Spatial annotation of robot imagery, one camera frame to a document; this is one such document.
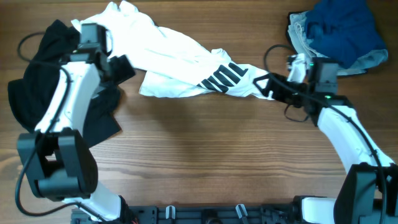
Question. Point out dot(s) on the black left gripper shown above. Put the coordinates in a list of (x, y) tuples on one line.
[(124, 71)]

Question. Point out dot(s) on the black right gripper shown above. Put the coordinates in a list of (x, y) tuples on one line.
[(272, 84)]

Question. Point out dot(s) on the white t-shirt with black print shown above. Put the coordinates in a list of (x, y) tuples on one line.
[(176, 65)]

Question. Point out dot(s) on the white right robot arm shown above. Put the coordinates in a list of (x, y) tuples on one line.
[(369, 192)]

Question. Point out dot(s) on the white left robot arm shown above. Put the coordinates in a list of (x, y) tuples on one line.
[(57, 161)]

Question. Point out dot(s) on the light grey garment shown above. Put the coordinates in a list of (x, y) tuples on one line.
[(361, 66)]

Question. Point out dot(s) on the blue garment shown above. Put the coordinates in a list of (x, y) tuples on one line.
[(343, 30)]

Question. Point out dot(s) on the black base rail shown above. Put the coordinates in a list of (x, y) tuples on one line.
[(239, 214)]

